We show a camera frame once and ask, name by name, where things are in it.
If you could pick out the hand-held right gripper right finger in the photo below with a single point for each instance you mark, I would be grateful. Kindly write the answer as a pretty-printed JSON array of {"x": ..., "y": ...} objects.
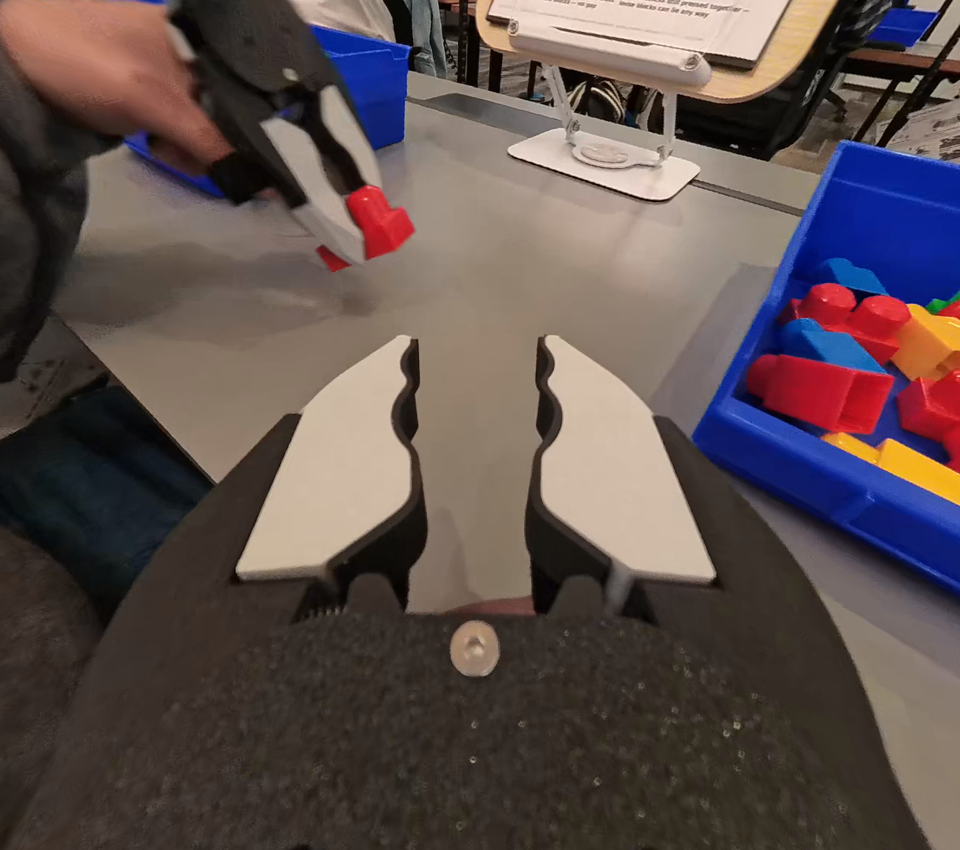
[{"x": 622, "y": 475}]

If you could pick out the blue toy block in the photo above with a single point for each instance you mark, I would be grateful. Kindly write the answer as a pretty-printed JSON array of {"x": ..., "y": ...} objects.
[
  {"x": 821, "y": 344},
  {"x": 847, "y": 276}
]

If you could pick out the red two-stud toy block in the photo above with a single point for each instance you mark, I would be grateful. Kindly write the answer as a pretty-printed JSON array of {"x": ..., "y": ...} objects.
[
  {"x": 855, "y": 319},
  {"x": 382, "y": 228}
]

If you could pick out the green toy block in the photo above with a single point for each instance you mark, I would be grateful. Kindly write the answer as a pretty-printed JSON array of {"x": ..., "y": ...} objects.
[{"x": 945, "y": 304}]

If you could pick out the printed paper sheet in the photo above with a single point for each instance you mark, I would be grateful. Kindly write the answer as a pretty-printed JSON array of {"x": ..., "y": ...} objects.
[
  {"x": 45, "y": 370},
  {"x": 930, "y": 130}
]

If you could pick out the blue divided plastic bin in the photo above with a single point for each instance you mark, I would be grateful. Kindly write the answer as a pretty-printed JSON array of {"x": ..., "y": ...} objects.
[{"x": 367, "y": 85}]

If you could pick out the red tall toy block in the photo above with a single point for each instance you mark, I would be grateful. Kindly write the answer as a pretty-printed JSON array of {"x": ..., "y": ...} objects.
[{"x": 821, "y": 391}]

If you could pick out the wooden table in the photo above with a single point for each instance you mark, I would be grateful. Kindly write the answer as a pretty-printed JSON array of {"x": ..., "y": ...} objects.
[{"x": 900, "y": 61}]

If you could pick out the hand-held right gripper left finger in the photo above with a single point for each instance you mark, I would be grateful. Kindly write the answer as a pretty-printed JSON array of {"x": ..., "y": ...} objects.
[{"x": 330, "y": 475}]

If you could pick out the person's blue jeans leg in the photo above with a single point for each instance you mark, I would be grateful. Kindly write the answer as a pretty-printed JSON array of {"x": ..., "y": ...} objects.
[{"x": 97, "y": 483}]

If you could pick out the grey desk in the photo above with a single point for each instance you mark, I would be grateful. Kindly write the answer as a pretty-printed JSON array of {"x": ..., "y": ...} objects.
[{"x": 487, "y": 250}]

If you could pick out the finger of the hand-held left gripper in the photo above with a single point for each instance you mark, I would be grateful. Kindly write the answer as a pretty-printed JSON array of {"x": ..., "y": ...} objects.
[
  {"x": 352, "y": 123},
  {"x": 307, "y": 175}
]

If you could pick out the person's left hand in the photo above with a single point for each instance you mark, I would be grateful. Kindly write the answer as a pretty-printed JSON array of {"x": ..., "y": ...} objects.
[{"x": 97, "y": 63}]

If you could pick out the striped bag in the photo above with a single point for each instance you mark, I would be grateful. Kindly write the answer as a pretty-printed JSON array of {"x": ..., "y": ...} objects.
[{"x": 600, "y": 100}]

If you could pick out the yellow long toy block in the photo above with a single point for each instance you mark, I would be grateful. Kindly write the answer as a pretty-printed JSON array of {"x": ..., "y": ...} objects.
[{"x": 911, "y": 464}]

